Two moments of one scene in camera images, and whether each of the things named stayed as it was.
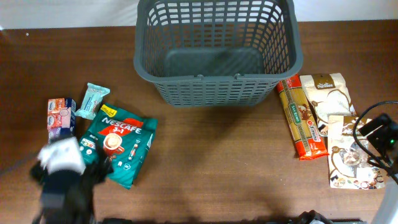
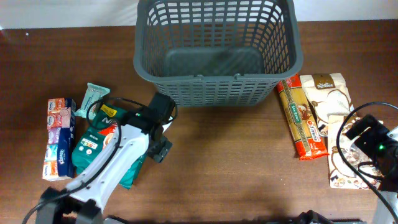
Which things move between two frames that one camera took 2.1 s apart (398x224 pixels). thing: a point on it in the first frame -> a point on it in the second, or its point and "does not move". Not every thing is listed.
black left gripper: (97, 168) -> (160, 150)
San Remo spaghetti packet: (303, 125) does not move
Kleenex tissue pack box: (61, 119) does not move
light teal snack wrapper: (91, 101) does not move
